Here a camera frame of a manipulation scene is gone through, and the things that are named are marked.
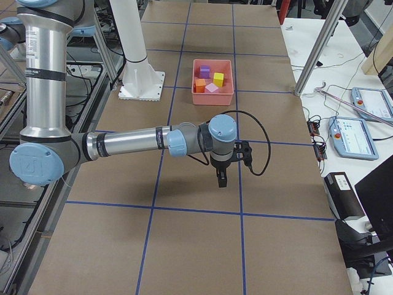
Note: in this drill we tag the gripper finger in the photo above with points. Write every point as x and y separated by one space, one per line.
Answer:
219 178
223 178

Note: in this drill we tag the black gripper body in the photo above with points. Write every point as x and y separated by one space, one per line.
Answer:
220 166

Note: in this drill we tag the pink foam block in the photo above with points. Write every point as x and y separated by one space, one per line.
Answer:
211 88

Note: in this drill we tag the orange foam block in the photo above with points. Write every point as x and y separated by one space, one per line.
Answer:
199 85

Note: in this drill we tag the yellow foam block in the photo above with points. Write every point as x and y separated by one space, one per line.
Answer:
218 79

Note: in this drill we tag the purple foam block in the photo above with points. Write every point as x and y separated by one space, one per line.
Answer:
204 72

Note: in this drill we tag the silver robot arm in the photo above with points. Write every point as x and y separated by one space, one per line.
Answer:
48 149

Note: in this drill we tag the pink plastic bin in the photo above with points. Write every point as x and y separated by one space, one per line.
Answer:
225 95

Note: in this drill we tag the black box with label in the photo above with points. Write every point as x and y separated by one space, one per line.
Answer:
342 198

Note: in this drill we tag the near teach pendant tablet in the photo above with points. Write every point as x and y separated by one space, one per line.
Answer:
351 138

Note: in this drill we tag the teach pendant tablet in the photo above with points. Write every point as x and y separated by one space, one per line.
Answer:
351 138
372 101

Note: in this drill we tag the black monitor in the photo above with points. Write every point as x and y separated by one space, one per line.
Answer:
375 194

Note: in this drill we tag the black monitor stand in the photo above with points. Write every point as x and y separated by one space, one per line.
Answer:
364 252

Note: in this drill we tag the far teach pendant tablet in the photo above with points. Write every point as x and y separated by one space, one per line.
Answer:
372 101

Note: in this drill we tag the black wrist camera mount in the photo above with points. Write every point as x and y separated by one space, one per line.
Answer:
243 152

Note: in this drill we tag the white pedestal column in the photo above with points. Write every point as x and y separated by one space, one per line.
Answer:
140 81

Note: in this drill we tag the aluminium frame post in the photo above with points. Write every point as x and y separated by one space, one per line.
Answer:
325 33

